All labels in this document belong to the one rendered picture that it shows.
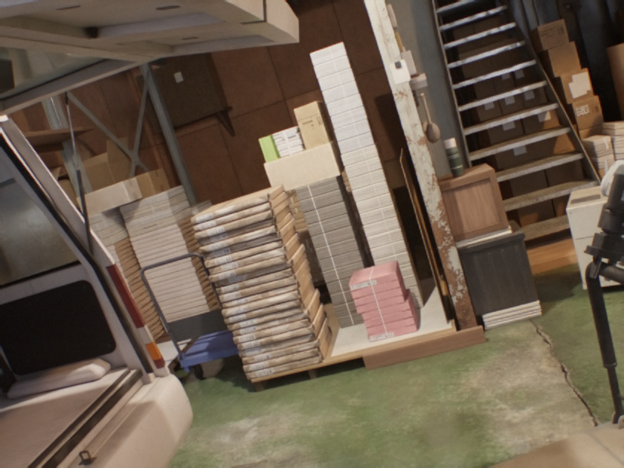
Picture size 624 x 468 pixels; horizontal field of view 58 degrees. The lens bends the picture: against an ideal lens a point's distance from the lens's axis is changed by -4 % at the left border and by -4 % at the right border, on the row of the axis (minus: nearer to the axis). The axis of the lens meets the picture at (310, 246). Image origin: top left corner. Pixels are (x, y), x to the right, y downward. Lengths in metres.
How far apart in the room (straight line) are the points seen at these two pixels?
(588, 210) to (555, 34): 2.28
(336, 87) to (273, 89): 3.96
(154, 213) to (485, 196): 2.80
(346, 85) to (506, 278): 1.44
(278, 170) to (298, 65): 3.90
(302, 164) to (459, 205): 1.00
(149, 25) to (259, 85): 5.94
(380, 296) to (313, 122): 1.12
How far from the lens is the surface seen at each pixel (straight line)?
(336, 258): 3.69
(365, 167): 3.57
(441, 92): 4.02
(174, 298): 5.12
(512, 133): 5.41
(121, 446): 2.23
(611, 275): 1.72
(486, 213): 3.28
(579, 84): 5.39
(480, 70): 6.05
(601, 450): 1.99
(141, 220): 5.05
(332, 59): 3.59
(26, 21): 1.48
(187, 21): 1.60
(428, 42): 4.03
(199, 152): 7.81
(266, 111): 7.52
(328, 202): 3.62
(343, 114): 3.57
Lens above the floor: 1.35
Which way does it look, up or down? 11 degrees down
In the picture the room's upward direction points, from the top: 18 degrees counter-clockwise
